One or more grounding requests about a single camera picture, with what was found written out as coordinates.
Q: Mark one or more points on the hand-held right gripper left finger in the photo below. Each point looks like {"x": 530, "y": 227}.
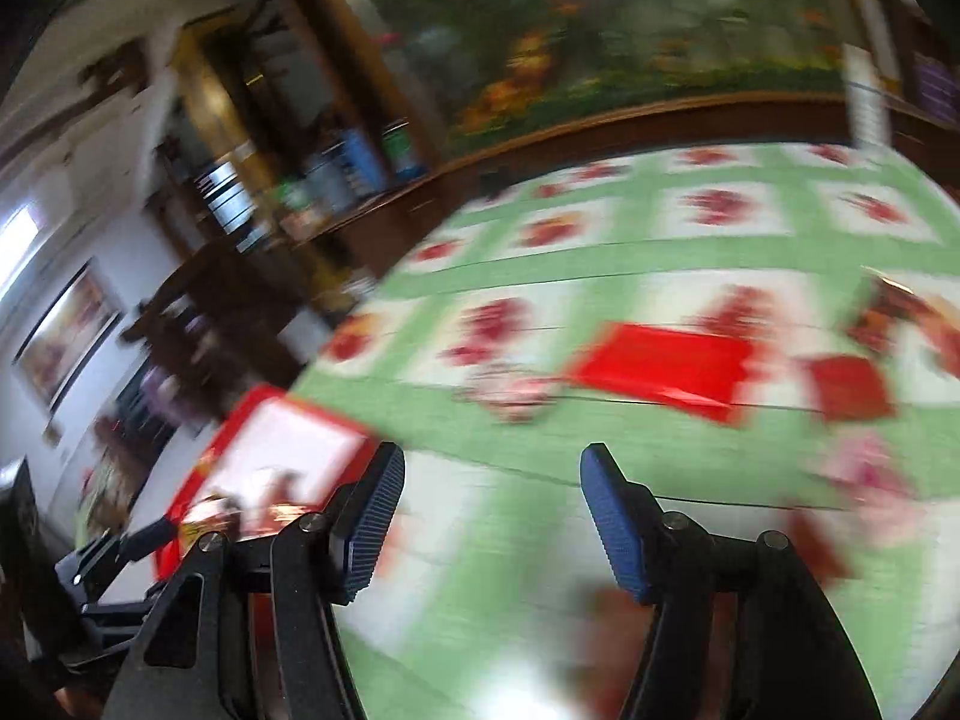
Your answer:
{"x": 371, "y": 532}

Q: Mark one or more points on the flower wall picture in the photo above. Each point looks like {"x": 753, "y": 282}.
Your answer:
{"x": 615, "y": 30}

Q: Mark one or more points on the small red snack packet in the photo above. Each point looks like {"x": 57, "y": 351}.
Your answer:
{"x": 847, "y": 388}

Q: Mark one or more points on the green fruit print tablecloth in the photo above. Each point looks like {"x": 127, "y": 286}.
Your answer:
{"x": 525, "y": 262}

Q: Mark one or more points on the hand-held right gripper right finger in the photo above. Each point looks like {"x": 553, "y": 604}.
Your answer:
{"x": 619, "y": 532}

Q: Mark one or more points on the green bottle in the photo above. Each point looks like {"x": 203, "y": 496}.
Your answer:
{"x": 403, "y": 150}

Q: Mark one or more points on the red box with white inside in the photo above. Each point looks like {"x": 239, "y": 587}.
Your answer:
{"x": 292, "y": 435}

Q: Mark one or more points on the long red snack packet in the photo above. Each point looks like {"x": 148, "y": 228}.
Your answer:
{"x": 660, "y": 371}

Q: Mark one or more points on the dark red snack packet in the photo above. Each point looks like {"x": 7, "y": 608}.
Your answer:
{"x": 900, "y": 319}

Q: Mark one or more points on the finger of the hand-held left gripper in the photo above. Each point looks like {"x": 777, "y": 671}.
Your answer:
{"x": 150, "y": 538}

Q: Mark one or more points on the framed wall picture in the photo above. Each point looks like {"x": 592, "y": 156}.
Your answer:
{"x": 67, "y": 337}

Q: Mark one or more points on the white spray bottle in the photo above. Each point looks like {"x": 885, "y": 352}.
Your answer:
{"x": 866, "y": 97}

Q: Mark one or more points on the white dotted snack packet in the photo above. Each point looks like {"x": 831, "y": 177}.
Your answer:
{"x": 870, "y": 476}

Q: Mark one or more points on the purple bottle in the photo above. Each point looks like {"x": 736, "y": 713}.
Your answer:
{"x": 924, "y": 86}

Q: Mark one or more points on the blue bottle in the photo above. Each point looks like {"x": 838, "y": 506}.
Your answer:
{"x": 360, "y": 161}

